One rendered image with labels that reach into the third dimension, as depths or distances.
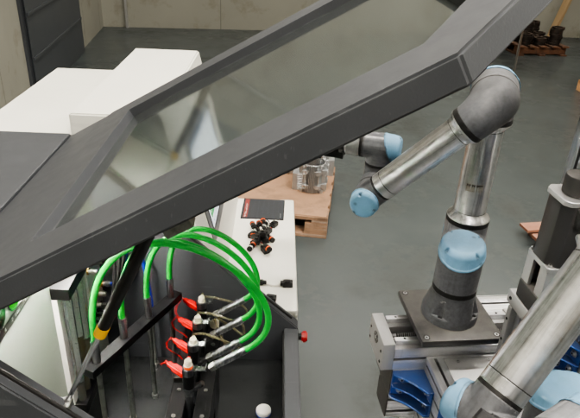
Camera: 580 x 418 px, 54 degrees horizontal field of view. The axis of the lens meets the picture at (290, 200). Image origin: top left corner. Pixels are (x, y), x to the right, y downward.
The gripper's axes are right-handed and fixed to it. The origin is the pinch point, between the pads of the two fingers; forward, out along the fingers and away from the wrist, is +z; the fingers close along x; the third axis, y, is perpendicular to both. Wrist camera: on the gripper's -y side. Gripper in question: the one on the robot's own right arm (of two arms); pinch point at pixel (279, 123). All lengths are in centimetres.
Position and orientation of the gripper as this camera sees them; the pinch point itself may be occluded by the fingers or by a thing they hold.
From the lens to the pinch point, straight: 166.0
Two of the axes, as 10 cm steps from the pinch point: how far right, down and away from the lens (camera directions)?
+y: 0.0, 8.2, 5.7
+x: 3.3, -5.4, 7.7
